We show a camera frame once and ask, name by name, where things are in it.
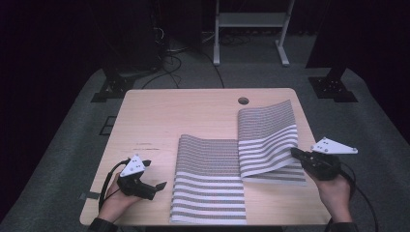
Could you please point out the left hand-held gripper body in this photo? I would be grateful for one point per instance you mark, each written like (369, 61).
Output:
(132, 185)

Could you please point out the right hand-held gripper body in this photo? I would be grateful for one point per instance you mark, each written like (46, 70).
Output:
(324, 166)

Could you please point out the striped towel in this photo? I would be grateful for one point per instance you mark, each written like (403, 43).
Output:
(267, 138)

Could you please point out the stack of striped towels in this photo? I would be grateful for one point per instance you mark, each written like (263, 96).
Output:
(208, 183)

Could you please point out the person's left hand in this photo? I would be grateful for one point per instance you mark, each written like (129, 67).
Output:
(114, 203)

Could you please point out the person's right hand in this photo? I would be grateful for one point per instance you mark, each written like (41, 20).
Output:
(336, 196)

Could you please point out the grey tape strip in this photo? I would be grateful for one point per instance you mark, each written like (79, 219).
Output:
(90, 195)

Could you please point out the dark floor plate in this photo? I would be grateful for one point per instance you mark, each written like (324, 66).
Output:
(108, 125)

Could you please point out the black stand base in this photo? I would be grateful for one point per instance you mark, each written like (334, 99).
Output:
(112, 88)
(332, 87)

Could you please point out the white metal stand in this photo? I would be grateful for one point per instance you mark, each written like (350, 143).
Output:
(251, 19)

